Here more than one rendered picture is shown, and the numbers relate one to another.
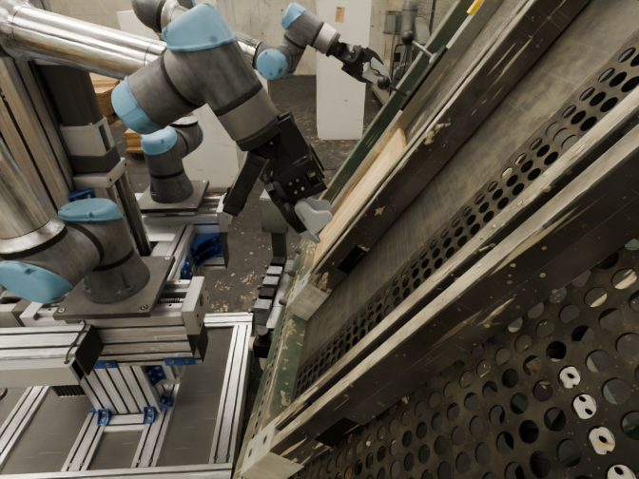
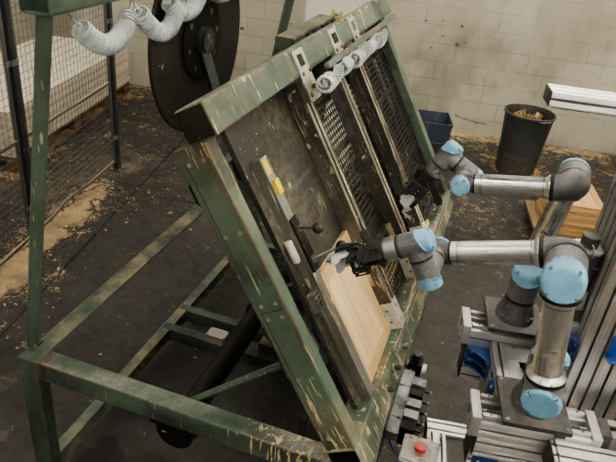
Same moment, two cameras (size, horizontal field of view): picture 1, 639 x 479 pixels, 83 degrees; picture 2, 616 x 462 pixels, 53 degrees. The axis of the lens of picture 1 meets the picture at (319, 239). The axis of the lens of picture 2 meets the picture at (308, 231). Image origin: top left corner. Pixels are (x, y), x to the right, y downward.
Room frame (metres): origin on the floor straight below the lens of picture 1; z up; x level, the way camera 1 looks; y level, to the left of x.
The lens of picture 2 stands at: (2.89, -0.03, 2.51)
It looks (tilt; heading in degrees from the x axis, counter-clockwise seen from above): 30 degrees down; 189
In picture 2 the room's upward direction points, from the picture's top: 6 degrees clockwise
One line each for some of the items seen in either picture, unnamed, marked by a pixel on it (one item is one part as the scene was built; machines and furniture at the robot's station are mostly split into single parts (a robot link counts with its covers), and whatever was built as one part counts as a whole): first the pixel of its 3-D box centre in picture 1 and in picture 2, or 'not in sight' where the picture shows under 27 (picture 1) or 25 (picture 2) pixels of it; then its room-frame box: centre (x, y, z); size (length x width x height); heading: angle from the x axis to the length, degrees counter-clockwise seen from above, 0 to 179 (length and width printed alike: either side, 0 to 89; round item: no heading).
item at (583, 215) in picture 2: not in sight; (561, 211); (-2.24, 1.36, 0.20); 0.61 x 0.53 x 0.40; 3
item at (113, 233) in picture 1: (94, 229); (525, 280); (0.70, 0.52, 1.20); 0.13 x 0.12 x 0.14; 170
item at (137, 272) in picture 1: (112, 267); (517, 305); (0.71, 0.52, 1.09); 0.15 x 0.15 x 0.10
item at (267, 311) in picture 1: (271, 305); (411, 405); (0.98, 0.18, 0.69); 0.50 x 0.14 x 0.24; 173
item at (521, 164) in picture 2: not in sight; (522, 141); (-3.52, 1.11, 0.33); 0.52 x 0.51 x 0.65; 3
